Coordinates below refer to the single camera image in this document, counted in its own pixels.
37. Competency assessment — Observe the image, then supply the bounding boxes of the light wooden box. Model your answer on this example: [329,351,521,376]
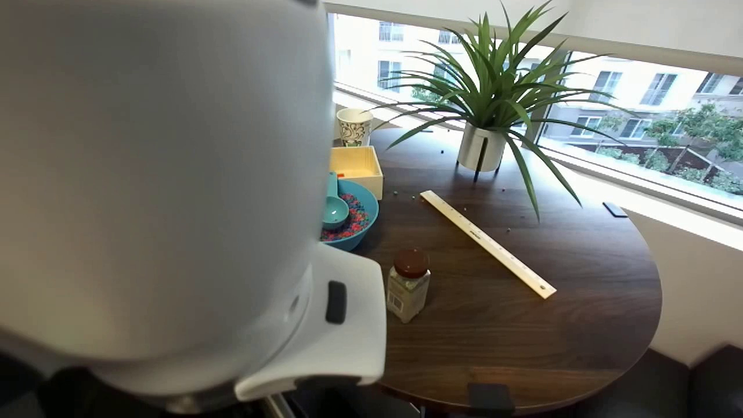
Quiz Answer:
[326,145,384,202]

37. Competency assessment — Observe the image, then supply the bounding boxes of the colourful candy pieces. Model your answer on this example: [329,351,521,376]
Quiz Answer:
[338,192,372,242]

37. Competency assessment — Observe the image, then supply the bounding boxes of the blue bowl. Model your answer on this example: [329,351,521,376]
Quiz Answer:
[319,178,383,253]

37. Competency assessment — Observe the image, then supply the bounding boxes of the teal measuring scoop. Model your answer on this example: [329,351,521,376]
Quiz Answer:
[319,170,352,233]

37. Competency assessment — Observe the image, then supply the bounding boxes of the patterned paper cup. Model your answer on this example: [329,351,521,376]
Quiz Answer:
[334,104,376,149]

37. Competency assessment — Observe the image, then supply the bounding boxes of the spice bottle brown cap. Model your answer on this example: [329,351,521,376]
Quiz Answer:
[384,247,433,325]

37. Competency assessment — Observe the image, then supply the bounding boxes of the long wooden ruler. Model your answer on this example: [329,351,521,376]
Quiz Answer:
[418,188,560,302]

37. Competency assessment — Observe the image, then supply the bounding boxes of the green spiky plant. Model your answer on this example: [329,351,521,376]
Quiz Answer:
[381,0,621,221]

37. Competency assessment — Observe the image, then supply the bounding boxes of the white roller blind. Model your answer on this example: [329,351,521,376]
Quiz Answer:
[322,0,743,79]

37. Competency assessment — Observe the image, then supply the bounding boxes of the dark armchair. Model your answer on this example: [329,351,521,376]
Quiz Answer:
[687,344,743,418]

